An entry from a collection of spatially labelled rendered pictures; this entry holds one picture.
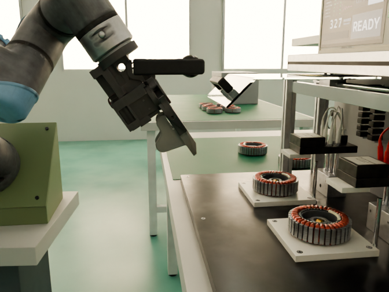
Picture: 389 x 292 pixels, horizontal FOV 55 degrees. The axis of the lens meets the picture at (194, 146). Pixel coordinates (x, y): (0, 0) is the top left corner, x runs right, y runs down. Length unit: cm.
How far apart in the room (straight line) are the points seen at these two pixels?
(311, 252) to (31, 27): 58
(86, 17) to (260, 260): 47
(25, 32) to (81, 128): 486
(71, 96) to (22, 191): 458
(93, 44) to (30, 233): 44
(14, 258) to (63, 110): 473
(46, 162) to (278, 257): 56
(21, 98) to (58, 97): 490
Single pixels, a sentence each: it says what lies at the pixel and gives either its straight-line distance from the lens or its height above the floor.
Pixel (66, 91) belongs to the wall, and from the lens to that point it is 545.
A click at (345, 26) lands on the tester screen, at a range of 93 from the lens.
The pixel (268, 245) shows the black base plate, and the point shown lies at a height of 77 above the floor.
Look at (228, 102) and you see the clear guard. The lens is 76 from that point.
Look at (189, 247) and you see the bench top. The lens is 74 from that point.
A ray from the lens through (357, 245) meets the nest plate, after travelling 73.
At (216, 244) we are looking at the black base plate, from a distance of 71.
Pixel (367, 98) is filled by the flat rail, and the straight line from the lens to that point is 77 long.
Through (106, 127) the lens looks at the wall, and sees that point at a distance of 544.
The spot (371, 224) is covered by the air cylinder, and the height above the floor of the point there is 78.
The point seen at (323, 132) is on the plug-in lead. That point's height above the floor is 93.
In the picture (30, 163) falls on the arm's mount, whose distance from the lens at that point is 94.
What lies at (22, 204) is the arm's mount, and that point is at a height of 79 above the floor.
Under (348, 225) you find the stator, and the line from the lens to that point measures 72.
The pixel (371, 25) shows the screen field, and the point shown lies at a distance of 84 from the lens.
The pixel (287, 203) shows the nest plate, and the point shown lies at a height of 78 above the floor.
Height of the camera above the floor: 110
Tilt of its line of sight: 13 degrees down
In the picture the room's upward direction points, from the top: straight up
